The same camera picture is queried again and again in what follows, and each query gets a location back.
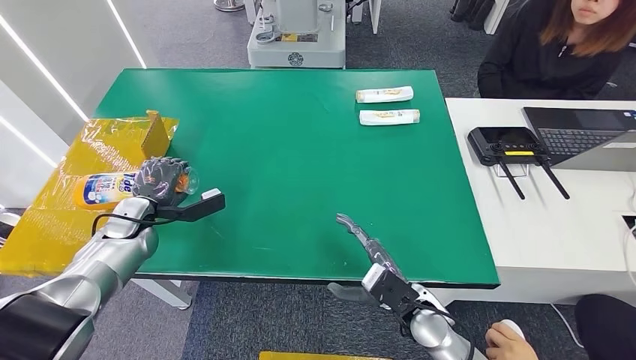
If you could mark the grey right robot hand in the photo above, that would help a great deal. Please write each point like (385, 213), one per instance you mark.
(375, 251)

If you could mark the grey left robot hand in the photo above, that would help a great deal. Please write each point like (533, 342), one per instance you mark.
(159, 179)

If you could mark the orange detergent bottle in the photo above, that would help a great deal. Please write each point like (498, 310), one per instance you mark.
(104, 189)

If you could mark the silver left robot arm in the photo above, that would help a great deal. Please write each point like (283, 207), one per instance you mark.
(99, 268)

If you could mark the white table leg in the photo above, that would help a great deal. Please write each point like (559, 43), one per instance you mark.
(169, 294)

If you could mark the yellow taped cardboard box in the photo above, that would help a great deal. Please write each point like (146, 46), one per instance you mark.
(49, 233)

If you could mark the yellow cardboard edge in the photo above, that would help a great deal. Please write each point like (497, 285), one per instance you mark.
(308, 356)

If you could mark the white cosmetic tube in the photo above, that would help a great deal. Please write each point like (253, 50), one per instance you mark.
(384, 94)
(389, 117)

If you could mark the grey metal object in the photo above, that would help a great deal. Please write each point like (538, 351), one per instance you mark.
(7, 224)

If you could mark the white computer mouse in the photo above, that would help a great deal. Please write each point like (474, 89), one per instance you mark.
(514, 328)

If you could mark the person's hand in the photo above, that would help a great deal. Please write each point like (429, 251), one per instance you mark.
(507, 348)

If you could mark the clear controller stand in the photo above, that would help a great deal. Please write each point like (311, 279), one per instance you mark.
(520, 171)

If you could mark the black controller with antennas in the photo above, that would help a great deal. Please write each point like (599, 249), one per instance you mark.
(502, 142)

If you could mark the chrome stand base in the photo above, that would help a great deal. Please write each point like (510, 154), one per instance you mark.
(228, 5)

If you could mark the grey machine base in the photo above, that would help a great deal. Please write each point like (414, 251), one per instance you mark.
(297, 48)

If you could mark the white desk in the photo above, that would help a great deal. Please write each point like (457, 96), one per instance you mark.
(571, 280)

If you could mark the dark grey laptop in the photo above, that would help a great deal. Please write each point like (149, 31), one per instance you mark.
(576, 135)

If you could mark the white furniture panel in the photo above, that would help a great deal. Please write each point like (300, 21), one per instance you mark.
(374, 14)

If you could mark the person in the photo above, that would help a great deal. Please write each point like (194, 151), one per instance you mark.
(541, 64)
(608, 328)

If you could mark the black chair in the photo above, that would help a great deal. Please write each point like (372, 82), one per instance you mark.
(471, 10)

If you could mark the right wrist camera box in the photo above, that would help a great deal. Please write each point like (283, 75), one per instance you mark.
(392, 293)

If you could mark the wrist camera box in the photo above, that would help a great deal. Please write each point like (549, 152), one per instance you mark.
(392, 293)
(198, 208)

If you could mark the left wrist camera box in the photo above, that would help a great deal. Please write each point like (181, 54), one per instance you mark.
(198, 208)

